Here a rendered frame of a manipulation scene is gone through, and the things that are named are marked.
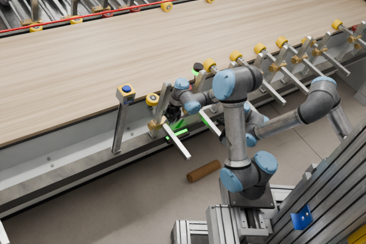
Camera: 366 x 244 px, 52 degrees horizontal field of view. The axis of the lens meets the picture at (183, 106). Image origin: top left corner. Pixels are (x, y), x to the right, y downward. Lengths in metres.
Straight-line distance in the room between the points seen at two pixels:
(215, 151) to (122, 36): 1.31
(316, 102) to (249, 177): 0.44
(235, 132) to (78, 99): 1.00
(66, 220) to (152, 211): 0.61
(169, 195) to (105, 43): 1.23
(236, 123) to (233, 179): 0.24
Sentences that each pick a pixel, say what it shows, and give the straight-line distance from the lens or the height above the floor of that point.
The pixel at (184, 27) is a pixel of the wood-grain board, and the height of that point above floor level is 0.90.
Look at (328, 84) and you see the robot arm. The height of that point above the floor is 1.52.
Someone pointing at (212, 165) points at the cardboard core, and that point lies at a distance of 3.12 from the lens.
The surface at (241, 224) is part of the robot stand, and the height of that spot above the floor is 0.98.
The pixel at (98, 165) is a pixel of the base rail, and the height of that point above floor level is 0.69.
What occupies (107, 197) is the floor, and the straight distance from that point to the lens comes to 2.89.
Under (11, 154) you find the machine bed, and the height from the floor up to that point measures 0.73.
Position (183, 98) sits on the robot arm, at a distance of 1.88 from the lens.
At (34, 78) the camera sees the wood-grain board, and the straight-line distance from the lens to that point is 2.33.
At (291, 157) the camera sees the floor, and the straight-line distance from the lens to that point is 3.61.
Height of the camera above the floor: 2.54
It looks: 46 degrees down
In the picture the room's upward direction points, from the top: 19 degrees clockwise
